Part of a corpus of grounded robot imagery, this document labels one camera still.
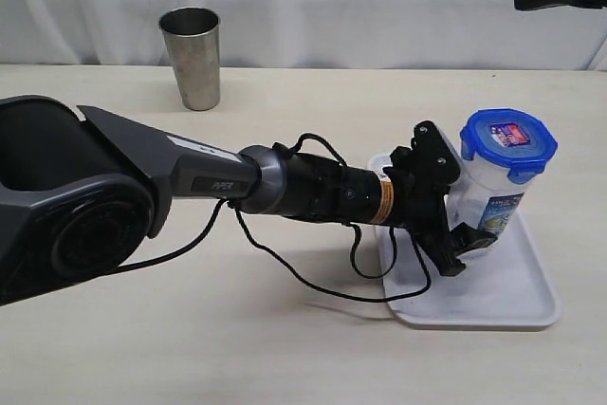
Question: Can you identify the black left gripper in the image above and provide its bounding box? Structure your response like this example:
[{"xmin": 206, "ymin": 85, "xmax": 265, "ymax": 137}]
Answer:
[{"xmin": 383, "ymin": 146, "xmax": 496, "ymax": 277}]

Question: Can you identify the clear plastic jar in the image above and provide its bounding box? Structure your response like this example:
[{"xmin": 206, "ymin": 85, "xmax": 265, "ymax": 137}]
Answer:
[{"xmin": 447, "ymin": 156, "xmax": 536, "ymax": 241}]

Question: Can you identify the blue plastic lid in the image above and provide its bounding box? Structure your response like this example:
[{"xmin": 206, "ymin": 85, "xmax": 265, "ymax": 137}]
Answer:
[{"xmin": 460, "ymin": 108, "xmax": 558, "ymax": 185}]

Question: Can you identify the stainless steel cup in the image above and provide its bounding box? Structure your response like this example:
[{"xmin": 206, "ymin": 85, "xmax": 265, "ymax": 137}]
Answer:
[{"xmin": 158, "ymin": 7, "xmax": 221, "ymax": 111}]

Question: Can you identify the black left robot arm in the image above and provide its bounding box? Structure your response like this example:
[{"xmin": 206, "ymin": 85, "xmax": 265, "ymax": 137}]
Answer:
[{"xmin": 1, "ymin": 95, "xmax": 496, "ymax": 304}]

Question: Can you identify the white plastic tray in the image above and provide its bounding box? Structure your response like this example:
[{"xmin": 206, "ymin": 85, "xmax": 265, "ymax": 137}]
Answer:
[{"xmin": 367, "ymin": 152, "xmax": 562, "ymax": 331}]

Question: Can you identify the white backdrop curtain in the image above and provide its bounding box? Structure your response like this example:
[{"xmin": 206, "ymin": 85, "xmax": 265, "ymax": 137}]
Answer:
[{"xmin": 1, "ymin": 0, "xmax": 606, "ymax": 71}]

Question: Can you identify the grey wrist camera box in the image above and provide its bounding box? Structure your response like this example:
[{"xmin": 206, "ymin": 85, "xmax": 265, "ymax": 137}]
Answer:
[{"xmin": 411, "ymin": 120, "xmax": 461, "ymax": 187}]

